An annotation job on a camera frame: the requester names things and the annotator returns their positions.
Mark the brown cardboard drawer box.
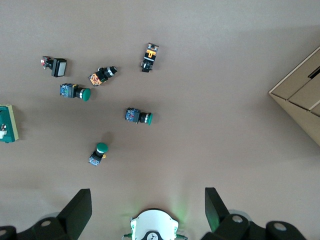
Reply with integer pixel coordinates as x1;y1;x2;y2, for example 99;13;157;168
267;45;320;148

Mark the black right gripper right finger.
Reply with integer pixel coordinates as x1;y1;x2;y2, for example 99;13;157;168
201;187;266;240

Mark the black selector switch orange block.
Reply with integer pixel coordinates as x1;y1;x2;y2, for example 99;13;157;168
139;42;160;73
88;65;118;88

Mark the green mushroom push button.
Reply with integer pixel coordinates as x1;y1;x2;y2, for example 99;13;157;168
59;83;92;103
124;107;154;126
87;142;109;167

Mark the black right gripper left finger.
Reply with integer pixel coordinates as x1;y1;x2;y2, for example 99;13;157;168
17;188;93;240

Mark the green load switch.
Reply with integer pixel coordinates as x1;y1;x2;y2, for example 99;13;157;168
0;104;20;144

